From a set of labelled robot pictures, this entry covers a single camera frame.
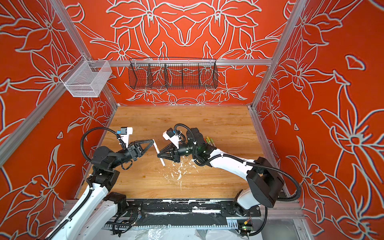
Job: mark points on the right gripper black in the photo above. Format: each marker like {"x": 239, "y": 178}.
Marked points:
{"x": 171, "y": 158}

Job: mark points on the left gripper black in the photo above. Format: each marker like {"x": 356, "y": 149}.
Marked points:
{"x": 135, "y": 151}

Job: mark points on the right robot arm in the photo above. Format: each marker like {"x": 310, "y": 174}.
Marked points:
{"x": 265, "y": 182}

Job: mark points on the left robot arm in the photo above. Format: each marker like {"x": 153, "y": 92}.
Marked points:
{"x": 99, "y": 204}

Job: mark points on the clear plastic bin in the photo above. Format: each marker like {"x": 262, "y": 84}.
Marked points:
{"x": 87, "y": 78}

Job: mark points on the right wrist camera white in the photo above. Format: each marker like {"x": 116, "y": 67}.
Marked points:
{"x": 172, "y": 136}

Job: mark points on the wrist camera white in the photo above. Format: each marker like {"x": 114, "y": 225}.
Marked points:
{"x": 123, "y": 136}
{"x": 172, "y": 136}

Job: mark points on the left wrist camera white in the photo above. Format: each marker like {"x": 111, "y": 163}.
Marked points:
{"x": 123, "y": 136}

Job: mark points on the black wire basket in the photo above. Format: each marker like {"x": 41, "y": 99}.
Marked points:
{"x": 173, "y": 74}

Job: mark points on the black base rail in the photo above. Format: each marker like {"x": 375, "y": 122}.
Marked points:
{"x": 175, "y": 207}

